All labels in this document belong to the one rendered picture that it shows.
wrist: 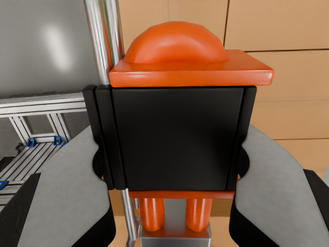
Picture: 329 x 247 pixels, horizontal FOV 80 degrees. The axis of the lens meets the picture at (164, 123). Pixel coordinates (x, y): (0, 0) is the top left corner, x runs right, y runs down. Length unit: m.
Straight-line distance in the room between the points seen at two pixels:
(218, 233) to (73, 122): 1.15
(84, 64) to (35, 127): 0.53
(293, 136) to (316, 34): 0.44
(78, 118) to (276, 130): 1.13
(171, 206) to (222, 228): 0.26
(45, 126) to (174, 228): 1.38
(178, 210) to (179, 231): 0.02
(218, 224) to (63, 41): 1.32
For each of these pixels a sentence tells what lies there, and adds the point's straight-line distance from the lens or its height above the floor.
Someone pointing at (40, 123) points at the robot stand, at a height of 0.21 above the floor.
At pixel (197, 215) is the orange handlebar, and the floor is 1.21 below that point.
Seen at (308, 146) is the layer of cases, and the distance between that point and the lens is 1.18.
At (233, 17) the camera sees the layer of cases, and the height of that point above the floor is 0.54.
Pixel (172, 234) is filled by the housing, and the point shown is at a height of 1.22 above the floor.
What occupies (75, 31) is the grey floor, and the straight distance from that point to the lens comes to 1.43.
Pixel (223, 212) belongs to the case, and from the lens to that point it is 0.44.
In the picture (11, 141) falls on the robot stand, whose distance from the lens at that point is 1.74.
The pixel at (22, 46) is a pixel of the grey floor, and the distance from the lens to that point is 1.61.
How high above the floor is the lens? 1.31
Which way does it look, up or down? 60 degrees down
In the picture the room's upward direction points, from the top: 179 degrees counter-clockwise
